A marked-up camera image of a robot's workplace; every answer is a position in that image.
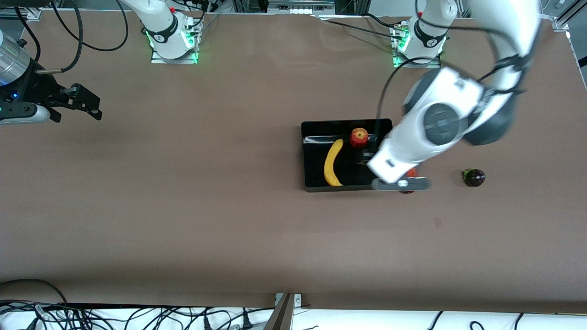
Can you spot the silver table bracket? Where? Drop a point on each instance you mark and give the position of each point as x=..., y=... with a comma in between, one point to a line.
x=298, y=300

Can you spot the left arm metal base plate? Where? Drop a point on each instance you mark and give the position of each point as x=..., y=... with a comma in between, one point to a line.
x=399, y=64

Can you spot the red yellow mango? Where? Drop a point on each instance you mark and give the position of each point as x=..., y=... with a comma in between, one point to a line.
x=412, y=173

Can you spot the silver corner bracket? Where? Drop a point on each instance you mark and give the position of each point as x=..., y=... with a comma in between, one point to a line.
x=560, y=24

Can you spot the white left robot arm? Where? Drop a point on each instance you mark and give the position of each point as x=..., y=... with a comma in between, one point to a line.
x=509, y=23

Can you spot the yellow banana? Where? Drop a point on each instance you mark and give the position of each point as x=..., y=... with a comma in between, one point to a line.
x=331, y=165

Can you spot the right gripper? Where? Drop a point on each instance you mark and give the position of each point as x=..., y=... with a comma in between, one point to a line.
x=40, y=88

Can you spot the black plastic box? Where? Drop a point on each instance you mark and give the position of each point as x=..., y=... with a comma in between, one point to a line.
x=355, y=169

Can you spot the dark purple eggplant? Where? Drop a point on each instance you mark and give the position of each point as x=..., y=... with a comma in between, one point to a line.
x=475, y=178

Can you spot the red yellow apple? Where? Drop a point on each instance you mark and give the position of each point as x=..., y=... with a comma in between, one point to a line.
x=359, y=138

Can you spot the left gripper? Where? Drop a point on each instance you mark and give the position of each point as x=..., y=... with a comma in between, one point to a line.
x=368, y=154

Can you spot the grey metal beam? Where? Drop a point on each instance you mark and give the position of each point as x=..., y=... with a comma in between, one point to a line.
x=280, y=316

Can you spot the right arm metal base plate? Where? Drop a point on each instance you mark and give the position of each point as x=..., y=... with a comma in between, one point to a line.
x=158, y=60

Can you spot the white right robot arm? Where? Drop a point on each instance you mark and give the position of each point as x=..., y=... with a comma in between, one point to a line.
x=163, y=27

